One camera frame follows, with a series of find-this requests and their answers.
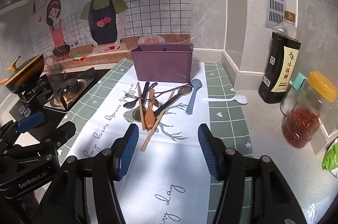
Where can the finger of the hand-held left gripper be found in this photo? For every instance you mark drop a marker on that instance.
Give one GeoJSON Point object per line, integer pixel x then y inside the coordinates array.
{"type": "Point", "coordinates": [29, 121]}
{"type": "Point", "coordinates": [64, 132]}

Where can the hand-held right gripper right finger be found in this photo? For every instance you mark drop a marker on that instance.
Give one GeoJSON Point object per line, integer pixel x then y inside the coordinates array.
{"type": "Point", "coordinates": [208, 152]}

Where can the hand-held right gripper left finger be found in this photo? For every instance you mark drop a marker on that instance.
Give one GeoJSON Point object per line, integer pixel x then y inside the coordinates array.
{"type": "Point", "coordinates": [129, 150]}

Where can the blue-grey plastic spoon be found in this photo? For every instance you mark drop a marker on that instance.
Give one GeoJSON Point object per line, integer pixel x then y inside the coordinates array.
{"type": "Point", "coordinates": [190, 102]}

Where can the white plastic spoon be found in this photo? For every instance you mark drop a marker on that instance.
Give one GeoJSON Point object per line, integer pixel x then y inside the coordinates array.
{"type": "Point", "coordinates": [241, 99]}

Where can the purple utensil holder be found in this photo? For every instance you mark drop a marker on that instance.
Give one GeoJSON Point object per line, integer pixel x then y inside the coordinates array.
{"type": "Point", "coordinates": [161, 65]}

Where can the wooden spoon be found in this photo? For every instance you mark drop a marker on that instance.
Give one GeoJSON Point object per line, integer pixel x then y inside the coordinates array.
{"type": "Point", "coordinates": [149, 118]}

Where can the black gas stove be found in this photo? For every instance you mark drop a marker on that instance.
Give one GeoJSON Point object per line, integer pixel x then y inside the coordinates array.
{"type": "Point", "coordinates": [66, 91]}

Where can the green checked tablecloth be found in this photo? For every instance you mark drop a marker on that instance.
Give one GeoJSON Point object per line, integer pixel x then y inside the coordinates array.
{"type": "Point", "coordinates": [171, 173]}

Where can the teal-capped seasoning shaker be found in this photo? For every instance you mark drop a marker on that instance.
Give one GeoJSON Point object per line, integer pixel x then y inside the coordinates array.
{"type": "Point", "coordinates": [289, 99]}

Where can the yellow-lidded chili flake jar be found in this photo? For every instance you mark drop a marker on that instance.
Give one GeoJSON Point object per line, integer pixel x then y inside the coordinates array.
{"type": "Point", "coordinates": [301, 123]}

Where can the dark soy sauce bottle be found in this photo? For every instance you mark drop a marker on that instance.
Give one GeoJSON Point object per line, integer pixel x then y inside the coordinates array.
{"type": "Point", "coordinates": [277, 68]}

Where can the green plastic bag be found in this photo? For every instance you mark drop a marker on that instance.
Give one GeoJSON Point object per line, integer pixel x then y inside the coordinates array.
{"type": "Point", "coordinates": [330, 160]}

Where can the cartoon wall poster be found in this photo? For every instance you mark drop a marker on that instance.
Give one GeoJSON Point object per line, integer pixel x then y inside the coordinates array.
{"type": "Point", "coordinates": [105, 15]}

